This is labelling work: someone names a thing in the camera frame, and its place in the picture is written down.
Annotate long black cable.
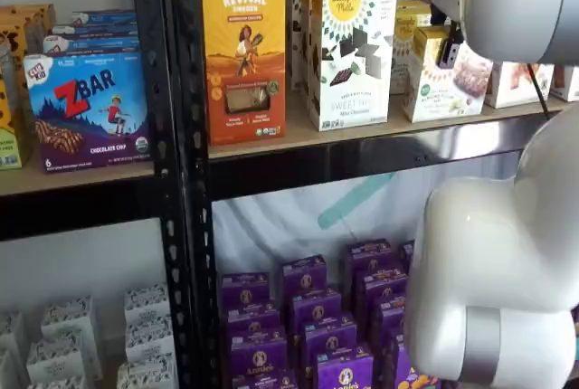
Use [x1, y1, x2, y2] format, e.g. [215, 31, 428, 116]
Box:
[526, 62, 552, 119]

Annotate white teal backdrop sheet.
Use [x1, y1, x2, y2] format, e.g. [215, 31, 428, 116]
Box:
[212, 0, 521, 286]

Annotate white box far right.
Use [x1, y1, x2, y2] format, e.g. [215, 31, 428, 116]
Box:
[482, 59, 556, 109]

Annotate wooden shelf board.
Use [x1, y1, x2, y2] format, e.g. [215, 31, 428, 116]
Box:
[207, 85, 572, 160]
[0, 153, 156, 196]

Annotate yellow green snack box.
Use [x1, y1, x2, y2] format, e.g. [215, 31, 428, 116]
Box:
[0, 67, 33, 171]

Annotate Simple Mills almond bars box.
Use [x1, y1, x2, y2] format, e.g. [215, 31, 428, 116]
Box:
[389, 12, 434, 96]
[402, 24, 495, 124]
[394, 0, 433, 17]

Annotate orange Revival snack box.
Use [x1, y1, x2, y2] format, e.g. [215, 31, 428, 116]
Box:
[200, 0, 287, 147]

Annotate white patterned small box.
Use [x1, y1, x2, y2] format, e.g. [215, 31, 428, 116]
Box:
[25, 338, 91, 382]
[41, 297, 99, 363]
[124, 284, 171, 325]
[125, 316, 176, 363]
[117, 355, 178, 389]
[26, 375, 87, 389]

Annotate orange chocolate chip cookie box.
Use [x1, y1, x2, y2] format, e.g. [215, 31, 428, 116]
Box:
[0, 3, 58, 91]

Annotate black metal shelf rack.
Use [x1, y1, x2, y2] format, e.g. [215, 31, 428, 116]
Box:
[165, 0, 565, 389]
[0, 0, 183, 389]

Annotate purple Annie's snack box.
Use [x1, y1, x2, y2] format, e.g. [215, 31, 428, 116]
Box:
[282, 255, 328, 300]
[289, 289, 343, 332]
[314, 346, 375, 389]
[355, 265, 409, 316]
[346, 239, 394, 282]
[400, 240, 416, 275]
[302, 314, 358, 359]
[230, 329, 289, 379]
[368, 291, 409, 341]
[225, 305, 281, 345]
[382, 332, 442, 389]
[233, 369, 298, 389]
[220, 272, 271, 314]

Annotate blue Clif ZBar box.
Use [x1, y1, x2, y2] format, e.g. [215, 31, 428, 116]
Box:
[70, 9, 137, 27]
[23, 52, 151, 174]
[43, 35, 141, 57]
[52, 23, 139, 40]

